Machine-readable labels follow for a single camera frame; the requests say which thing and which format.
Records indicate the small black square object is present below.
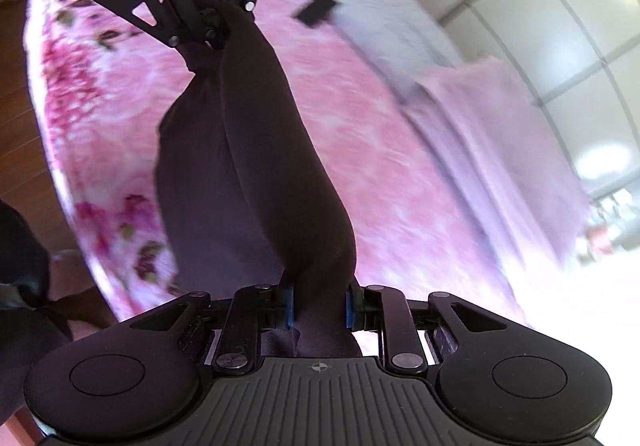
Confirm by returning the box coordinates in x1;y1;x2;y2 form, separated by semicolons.
294;0;337;28

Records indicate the pink floral blanket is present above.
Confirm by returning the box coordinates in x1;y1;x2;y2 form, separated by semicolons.
24;0;591;327

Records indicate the folded pink quilt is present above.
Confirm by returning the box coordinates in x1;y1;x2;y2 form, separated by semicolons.
401;58;589;267

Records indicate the white wardrobe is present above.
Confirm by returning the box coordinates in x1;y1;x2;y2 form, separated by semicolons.
420;0;639;199

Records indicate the light striped bed sheet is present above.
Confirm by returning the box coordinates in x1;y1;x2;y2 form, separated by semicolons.
331;0;463;94

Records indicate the dark brown garment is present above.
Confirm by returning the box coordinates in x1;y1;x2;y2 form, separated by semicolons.
155;0;360;357

